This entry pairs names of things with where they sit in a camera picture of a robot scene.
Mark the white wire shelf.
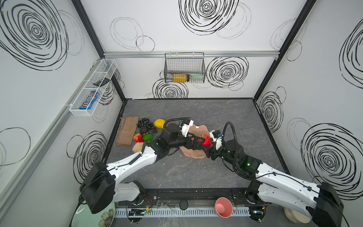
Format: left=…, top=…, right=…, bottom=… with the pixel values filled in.
left=69, top=58, right=117, bottom=117

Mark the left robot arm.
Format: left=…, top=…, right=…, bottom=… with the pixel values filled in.
left=80, top=124, right=205, bottom=214

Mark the pink cup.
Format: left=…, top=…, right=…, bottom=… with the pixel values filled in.
left=215, top=197, right=233, bottom=218

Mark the yellow lemon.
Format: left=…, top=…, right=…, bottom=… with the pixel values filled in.
left=154, top=119, right=166, bottom=129

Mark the dark grape bunch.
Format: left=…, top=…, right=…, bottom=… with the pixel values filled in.
left=137, top=118, right=157, bottom=134

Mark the black wire basket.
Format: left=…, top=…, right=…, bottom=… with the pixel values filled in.
left=164, top=57, right=206, bottom=83

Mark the white slotted cable duct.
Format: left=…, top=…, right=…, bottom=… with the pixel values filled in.
left=115, top=207, right=250, bottom=218

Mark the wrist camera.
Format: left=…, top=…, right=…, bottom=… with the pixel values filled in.
left=209, top=130, right=223, bottom=150
left=180, top=119, right=194, bottom=137

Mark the red crinkled fruit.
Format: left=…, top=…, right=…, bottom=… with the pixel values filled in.
left=198, top=134, right=213, bottom=146

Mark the green lime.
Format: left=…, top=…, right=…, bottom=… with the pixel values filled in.
left=143, top=133, right=154, bottom=142

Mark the green item in basket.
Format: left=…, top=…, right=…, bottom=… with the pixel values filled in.
left=189, top=73, right=205, bottom=83

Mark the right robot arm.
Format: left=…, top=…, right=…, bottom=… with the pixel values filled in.
left=203, top=139, right=344, bottom=227

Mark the brown woven mat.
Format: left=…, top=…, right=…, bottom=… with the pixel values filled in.
left=115, top=116, right=139, bottom=147

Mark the pink wavy fruit bowl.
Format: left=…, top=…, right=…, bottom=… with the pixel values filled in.
left=179, top=124, right=212, bottom=159

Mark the yellow bottle in basket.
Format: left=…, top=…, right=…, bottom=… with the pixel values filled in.
left=173, top=74, right=189, bottom=83

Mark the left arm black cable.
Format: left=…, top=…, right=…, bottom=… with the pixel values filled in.
left=163, top=117, right=191, bottom=134

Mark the aluminium wall rail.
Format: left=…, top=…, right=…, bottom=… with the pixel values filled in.
left=104, top=51, right=280, bottom=58

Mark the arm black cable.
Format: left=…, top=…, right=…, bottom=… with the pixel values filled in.
left=221, top=121, right=239, bottom=159
left=163, top=117, right=191, bottom=134

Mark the red green apple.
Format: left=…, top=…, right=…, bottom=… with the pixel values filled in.
left=133, top=133, right=143, bottom=143

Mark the black remote control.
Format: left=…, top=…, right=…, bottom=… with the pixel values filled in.
left=93, top=78, right=110, bottom=87

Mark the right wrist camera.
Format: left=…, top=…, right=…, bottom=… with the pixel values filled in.
left=209, top=130, right=223, bottom=150

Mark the blue candy packet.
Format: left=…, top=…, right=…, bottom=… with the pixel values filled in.
left=79, top=91, right=99, bottom=110

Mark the beige pale fruit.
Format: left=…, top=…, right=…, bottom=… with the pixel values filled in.
left=132, top=142, right=144, bottom=153

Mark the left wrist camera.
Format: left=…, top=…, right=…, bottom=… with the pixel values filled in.
left=180, top=119, right=194, bottom=137

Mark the dark brown mangosteen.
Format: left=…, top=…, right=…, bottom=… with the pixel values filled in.
left=140, top=126, right=149, bottom=135

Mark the black round knob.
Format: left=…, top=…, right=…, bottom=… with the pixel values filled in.
left=179, top=200, right=189, bottom=211

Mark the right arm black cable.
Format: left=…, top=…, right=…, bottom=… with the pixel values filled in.
left=221, top=121, right=239, bottom=159

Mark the green floral plate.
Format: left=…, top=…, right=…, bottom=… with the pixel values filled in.
left=71, top=203, right=115, bottom=227

